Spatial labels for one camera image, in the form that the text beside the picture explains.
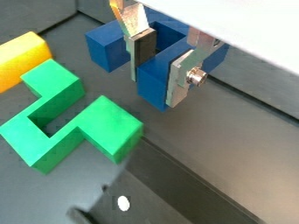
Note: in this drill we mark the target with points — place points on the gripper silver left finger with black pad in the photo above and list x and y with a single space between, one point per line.
139 35

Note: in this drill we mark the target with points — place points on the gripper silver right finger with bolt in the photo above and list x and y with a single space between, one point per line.
185 68

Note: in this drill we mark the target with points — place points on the blue U-shaped block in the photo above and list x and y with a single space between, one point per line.
106 48

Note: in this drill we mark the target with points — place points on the green stepped block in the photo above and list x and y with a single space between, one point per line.
102 123

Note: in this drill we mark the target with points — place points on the yellow long bar block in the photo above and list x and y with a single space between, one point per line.
21 54

